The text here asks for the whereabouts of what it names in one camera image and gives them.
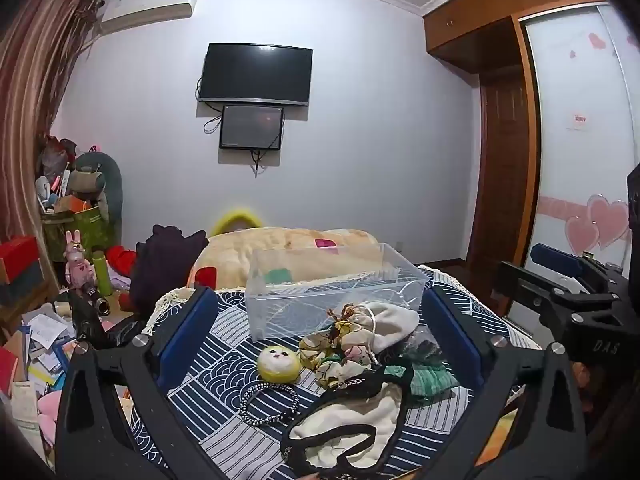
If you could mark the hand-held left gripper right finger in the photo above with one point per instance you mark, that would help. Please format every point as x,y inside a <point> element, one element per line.
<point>452,337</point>

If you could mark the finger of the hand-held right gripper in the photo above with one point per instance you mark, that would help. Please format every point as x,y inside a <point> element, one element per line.
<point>525,285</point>
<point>555,255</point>

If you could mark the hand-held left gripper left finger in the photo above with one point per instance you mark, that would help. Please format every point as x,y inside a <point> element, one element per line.
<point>192,332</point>

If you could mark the green pleated cloth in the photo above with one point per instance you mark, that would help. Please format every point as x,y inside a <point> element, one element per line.
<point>432,380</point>

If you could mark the yellow round plush toy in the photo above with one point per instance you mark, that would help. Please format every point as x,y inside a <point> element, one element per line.
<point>278,363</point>

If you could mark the white underwear with black lace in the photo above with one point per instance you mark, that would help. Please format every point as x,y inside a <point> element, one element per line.
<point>350,412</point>

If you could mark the floral fabric scrunchie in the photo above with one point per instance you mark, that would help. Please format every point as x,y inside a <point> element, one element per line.
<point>325,347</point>

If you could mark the clear plastic storage box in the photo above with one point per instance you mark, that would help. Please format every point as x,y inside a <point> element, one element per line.
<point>325,290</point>

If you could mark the blue wave patterned bed sheet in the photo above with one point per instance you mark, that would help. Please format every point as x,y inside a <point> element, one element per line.
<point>225,360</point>

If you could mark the small red pouch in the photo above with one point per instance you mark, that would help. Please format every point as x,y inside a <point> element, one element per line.
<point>205,278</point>

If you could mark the dark purple cloth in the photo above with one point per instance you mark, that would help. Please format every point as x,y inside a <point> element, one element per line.
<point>160,265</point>

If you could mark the brown wooden door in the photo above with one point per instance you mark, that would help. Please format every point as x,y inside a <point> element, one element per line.
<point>502,175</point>

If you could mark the red plush toy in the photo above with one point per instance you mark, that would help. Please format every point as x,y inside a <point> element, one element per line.
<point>121,260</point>

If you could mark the small green cloth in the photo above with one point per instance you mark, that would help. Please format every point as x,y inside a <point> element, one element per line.
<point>277,276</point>

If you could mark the black flashlight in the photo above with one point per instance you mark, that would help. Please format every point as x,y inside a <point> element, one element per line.
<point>96,300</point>

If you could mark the green bottle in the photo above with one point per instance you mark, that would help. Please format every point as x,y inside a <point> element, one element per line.
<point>102,275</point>

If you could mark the beige fluffy blanket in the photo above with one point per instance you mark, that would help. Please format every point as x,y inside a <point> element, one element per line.
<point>260,247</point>

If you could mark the yellow fuzzy hood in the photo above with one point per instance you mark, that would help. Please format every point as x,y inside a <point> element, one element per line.
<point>235,216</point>

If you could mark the pink rabbit figure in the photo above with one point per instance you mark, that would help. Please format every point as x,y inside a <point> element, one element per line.
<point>79,265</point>

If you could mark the white sliding door with hearts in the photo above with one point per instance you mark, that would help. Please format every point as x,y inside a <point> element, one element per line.
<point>580,125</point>

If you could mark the green paper bag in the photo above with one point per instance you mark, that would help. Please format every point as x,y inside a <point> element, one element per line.
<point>80,230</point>

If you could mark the small pink card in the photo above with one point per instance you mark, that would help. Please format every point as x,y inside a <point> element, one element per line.
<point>326,244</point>

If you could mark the pile of papers and books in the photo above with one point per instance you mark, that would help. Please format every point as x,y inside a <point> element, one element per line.
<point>35,350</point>

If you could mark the grey plush toy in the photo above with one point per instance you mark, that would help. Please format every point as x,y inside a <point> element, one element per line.
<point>97,175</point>

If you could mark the red box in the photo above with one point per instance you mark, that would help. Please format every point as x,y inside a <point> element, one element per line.
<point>17,257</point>

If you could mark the wooden wardrobe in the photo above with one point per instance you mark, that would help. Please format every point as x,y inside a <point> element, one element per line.
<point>475,20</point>

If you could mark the striped brown curtain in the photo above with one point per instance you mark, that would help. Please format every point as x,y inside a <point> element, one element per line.
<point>35,100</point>

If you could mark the small black wall monitor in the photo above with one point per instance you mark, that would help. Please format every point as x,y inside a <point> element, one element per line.
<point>251,127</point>

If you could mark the wall mounted black television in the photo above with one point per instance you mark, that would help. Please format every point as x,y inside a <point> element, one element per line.
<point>255,72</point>

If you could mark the white wall air conditioner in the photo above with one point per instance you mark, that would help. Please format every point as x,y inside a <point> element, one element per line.
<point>145,12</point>

